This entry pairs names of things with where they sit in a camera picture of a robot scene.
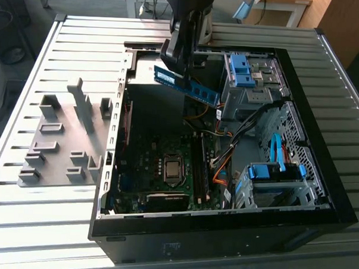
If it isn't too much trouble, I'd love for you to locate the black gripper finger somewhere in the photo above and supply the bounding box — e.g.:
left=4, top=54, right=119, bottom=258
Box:
left=157, top=22, right=204, bottom=96

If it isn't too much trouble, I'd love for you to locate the blue RAM stick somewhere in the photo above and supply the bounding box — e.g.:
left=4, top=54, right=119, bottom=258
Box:
left=152, top=64, right=222, bottom=110

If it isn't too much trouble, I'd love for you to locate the grey power supply unit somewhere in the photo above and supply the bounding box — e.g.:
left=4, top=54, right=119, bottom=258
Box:
left=123, top=53, right=189, bottom=134

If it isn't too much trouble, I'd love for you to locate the grey metal drive cage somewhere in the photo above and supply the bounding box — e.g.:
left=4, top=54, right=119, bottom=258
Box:
left=220, top=52, right=291, bottom=124

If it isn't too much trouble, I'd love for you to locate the metal socket cover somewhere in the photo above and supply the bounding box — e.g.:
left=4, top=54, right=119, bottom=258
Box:
left=162, top=155, right=186, bottom=184

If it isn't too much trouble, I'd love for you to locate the silver CPU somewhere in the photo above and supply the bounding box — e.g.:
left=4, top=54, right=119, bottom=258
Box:
left=164, top=160, right=183, bottom=179

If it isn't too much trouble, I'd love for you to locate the green motherboard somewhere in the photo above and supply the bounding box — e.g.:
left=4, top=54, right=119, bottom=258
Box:
left=114, top=127, right=228, bottom=219

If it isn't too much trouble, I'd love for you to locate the grey parts rack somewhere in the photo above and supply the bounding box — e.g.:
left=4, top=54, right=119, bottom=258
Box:
left=17, top=74, right=115, bottom=192

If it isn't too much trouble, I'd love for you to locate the hard disk in blue carrier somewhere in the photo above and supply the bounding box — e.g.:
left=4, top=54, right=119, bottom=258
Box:
left=246, top=161, right=308, bottom=185

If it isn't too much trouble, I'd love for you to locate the black graphics card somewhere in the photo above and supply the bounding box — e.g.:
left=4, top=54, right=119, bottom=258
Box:
left=145, top=191, right=192, bottom=215

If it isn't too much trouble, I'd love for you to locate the brown wooden cabinet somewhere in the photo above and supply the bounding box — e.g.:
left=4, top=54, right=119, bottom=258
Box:
left=297, top=0, right=359, bottom=70

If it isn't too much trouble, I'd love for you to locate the grey metal disk bay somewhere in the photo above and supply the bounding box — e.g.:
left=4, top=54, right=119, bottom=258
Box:
left=232, top=165, right=329, bottom=213

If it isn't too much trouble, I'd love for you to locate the black office chair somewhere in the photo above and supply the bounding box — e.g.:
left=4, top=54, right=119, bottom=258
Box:
left=0, top=9, right=32, bottom=66

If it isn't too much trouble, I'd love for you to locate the black PC case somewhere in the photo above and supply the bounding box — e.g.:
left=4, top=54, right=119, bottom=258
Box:
left=86, top=39, right=359, bottom=269

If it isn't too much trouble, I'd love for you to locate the blue plastic drive bracket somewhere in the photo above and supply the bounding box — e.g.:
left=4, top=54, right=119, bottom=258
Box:
left=228, top=54, right=258, bottom=88

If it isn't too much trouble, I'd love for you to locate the yellow wire bundle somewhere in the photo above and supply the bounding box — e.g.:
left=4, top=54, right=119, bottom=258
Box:
left=183, top=105, right=210, bottom=122

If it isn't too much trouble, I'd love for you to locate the black white wire bundle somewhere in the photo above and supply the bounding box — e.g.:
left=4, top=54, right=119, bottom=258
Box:
left=193, top=127, right=234, bottom=139

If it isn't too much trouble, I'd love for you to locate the blue flat data cable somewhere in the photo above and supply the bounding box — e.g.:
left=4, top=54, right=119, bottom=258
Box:
left=268, top=132, right=288, bottom=173

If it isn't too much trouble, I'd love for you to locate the orange wire bundle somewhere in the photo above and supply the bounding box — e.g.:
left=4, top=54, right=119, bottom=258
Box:
left=212, top=152, right=236, bottom=185

